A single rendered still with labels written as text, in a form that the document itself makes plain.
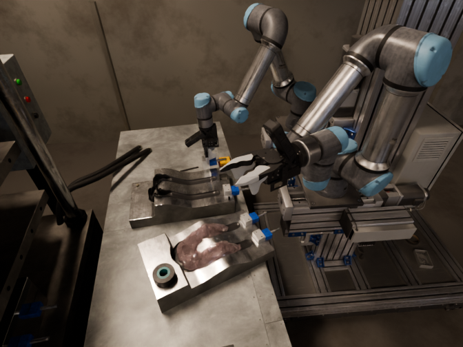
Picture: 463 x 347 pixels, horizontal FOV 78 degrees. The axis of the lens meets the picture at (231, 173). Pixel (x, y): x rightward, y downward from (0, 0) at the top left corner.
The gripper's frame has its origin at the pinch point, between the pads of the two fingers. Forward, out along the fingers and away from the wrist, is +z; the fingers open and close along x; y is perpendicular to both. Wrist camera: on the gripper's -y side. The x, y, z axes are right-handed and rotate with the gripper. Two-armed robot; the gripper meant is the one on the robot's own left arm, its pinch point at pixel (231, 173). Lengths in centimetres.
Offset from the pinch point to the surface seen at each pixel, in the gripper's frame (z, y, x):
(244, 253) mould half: -14, 57, 21
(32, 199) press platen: 54, 32, 74
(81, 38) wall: 2, -2, 264
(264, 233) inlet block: -26, 56, 24
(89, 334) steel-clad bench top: 49, 63, 25
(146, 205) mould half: 13, 51, 67
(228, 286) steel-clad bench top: -2, 64, 15
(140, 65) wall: -39, 27, 247
